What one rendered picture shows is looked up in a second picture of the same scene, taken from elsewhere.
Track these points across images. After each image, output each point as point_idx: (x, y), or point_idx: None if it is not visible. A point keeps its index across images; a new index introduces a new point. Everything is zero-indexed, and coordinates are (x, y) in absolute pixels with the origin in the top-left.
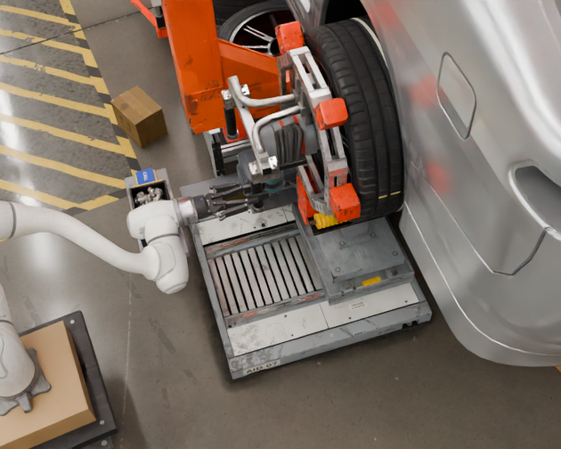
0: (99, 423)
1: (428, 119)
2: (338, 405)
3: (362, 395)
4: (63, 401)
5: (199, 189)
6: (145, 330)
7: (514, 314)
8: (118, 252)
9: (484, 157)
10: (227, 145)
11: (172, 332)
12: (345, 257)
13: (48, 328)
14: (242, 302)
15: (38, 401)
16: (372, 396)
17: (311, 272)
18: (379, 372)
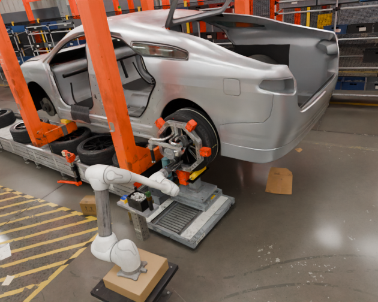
0: (170, 268)
1: (223, 103)
2: (231, 235)
3: (236, 228)
4: (155, 262)
5: None
6: None
7: (274, 130)
8: (158, 182)
9: (248, 91)
10: (137, 189)
11: (160, 251)
12: (200, 193)
13: None
14: (177, 227)
15: (146, 268)
16: (238, 227)
17: (191, 209)
18: (234, 221)
